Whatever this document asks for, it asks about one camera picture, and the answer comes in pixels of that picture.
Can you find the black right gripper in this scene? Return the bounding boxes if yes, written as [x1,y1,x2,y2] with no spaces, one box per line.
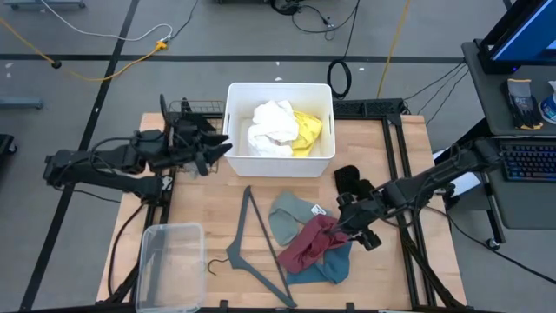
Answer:
[328,190,388,253]

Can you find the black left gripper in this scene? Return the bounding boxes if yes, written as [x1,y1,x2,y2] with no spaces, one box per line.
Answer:
[170,123,234,169]

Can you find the teal blue cloth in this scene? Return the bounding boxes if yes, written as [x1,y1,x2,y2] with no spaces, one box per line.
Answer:
[285,241,353,287]

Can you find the maroon cloth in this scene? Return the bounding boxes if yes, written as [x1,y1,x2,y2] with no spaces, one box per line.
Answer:
[276,213,351,275]

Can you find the black cloth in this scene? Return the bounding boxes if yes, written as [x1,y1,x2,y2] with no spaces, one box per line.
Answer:
[333,163,377,199]

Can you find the white cloth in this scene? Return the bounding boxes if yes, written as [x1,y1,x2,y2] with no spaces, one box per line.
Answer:
[246,99,301,158]

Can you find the sage green cloth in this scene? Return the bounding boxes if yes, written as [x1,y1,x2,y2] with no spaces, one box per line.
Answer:
[268,190,334,248]

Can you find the yellow cloth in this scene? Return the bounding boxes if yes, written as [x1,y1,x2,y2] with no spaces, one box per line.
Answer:
[291,110,324,158]

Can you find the white perforated plastic bin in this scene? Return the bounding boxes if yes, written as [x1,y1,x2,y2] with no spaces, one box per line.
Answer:
[220,82,337,179]

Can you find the grey clothes hanger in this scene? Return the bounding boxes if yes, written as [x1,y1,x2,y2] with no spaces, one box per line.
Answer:
[207,185,299,310]

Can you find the black power strip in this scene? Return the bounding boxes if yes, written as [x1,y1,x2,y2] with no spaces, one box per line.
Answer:
[332,98,405,117]

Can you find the clear plastic container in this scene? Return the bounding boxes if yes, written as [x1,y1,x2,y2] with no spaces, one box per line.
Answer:
[134,223,207,313]

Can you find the grey side cart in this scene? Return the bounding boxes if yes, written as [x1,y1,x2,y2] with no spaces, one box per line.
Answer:
[460,38,556,231]

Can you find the black backlit keyboard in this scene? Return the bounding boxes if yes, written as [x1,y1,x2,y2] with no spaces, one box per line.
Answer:
[499,141,556,183]

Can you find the grey cart leg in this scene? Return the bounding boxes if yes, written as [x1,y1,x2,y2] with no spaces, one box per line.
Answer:
[0,96,44,110]

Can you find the black chair base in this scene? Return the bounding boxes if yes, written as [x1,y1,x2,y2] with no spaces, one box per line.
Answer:
[0,133,17,157]

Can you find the grey work gloves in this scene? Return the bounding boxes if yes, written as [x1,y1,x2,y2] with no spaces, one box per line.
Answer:
[499,77,544,130]

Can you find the white wipes container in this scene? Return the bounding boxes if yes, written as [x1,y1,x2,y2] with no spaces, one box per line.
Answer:
[538,80,556,125]

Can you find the computer monitor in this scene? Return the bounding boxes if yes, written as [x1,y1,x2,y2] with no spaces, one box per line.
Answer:
[477,0,556,75]

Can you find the dark wire mesh basket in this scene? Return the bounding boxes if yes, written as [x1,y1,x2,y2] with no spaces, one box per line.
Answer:
[167,99,227,177]

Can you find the orange extension cable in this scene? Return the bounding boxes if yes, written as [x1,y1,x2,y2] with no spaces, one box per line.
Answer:
[0,17,169,83]

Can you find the coiled black cable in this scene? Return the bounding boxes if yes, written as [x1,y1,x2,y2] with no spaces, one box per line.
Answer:
[326,58,353,100]

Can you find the white floor cable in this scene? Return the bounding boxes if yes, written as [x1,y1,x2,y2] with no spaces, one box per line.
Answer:
[41,0,174,43]

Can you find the yellow hanging cable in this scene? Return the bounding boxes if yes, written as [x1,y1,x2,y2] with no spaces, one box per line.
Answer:
[375,0,413,100]

